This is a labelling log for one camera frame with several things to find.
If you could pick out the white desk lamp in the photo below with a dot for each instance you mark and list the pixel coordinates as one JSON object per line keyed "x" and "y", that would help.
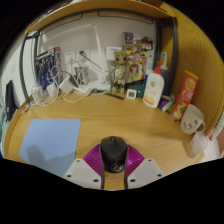
{"x": 99, "y": 85}

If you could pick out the white bottle with blue nozzle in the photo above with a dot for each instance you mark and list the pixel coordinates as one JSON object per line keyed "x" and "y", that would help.
{"x": 164, "y": 71}

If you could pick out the clear plastic container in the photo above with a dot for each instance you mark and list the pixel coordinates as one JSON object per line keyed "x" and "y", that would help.
{"x": 37, "y": 93}

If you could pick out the white mug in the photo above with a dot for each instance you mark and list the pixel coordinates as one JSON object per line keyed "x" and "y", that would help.
{"x": 191, "y": 118}

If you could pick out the metal cup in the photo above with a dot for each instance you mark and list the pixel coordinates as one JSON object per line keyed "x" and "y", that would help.
{"x": 81, "y": 75}

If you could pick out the white wall panel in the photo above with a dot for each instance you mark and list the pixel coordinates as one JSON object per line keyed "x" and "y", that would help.
{"x": 113, "y": 53}

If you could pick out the black computer mouse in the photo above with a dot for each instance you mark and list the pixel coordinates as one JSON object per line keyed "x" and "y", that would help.
{"x": 114, "y": 150}

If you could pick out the red and yellow chips can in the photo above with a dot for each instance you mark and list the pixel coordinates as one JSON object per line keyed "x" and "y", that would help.
{"x": 185, "y": 95}

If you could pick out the translucent plastic cup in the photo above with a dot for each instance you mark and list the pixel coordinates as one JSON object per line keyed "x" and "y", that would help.
{"x": 199, "y": 143}

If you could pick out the white bottle with red cap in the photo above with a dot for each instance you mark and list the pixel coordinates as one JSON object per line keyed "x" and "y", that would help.
{"x": 153, "y": 88}

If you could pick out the light blue mouse pad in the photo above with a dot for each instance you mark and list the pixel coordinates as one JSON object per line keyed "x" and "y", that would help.
{"x": 50, "y": 140}

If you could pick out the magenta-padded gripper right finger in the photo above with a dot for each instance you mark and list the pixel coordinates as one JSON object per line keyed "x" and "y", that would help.
{"x": 146, "y": 171}

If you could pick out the colourful toy box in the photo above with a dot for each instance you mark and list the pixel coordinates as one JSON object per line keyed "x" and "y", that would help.
{"x": 138, "y": 46}

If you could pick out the white power adapter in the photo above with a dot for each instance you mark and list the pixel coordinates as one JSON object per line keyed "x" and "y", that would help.
{"x": 66, "y": 85}

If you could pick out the small white cube clock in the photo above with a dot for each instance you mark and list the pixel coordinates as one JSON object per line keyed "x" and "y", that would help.
{"x": 131, "y": 93}

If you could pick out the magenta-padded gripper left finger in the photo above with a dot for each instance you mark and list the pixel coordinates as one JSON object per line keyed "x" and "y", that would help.
{"x": 81, "y": 171}

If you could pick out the black backpack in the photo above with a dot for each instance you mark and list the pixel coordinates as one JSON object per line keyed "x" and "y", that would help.
{"x": 10, "y": 100}

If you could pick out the white wall socket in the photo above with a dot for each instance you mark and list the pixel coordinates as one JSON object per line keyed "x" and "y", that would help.
{"x": 69, "y": 57}
{"x": 82, "y": 55}

